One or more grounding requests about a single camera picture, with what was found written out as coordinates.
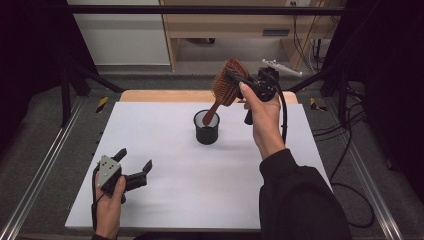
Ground black mesh pen holder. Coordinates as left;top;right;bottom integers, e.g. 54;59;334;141
193;109;221;146

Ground left hand-held gripper cable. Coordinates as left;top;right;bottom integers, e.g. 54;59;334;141
91;164;105;232

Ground white table cover sheet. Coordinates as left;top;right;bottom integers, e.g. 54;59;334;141
64;101;333;232

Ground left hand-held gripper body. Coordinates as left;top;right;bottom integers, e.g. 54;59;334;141
96;154;148;205

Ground white power strip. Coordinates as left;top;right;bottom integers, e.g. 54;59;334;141
285;0;313;8

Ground black metal stand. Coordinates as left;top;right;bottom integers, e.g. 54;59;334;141
285;64;352;127
59;58;126;128

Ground person's right hand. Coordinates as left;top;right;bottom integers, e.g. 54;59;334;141
238;81;288;161

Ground black cables under desk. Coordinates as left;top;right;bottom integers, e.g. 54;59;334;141
292;14;322;73

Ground hand-held gripper cable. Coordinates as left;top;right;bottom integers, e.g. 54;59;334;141
91;164;105;232
266;74;289;145

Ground right hand-held gripper cable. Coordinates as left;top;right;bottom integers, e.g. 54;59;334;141
266;74;289;145

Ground black floor cable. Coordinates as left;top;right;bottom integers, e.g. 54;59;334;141
312;86;377;230

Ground yellow black tape marker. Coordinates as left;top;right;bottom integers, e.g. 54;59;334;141
309;96;328;112
95;96;110;114

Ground black curtain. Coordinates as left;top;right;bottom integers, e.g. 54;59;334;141
0;0;98;153
328;0;424;203

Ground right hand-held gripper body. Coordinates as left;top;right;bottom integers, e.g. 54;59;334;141
243;58;304;126

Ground person's left hand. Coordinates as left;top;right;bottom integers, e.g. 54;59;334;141
94;175;127;239

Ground aluminium floor rail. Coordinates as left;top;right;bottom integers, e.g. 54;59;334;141
0;96;85;240
324;98;405;240

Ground black horizontal frame bar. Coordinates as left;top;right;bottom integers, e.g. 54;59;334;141
66;4;355;16

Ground brown wooden hairbrush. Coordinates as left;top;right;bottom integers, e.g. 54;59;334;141
201;58;251;127

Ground light wooden desk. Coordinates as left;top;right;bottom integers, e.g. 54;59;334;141
159;0;348;72

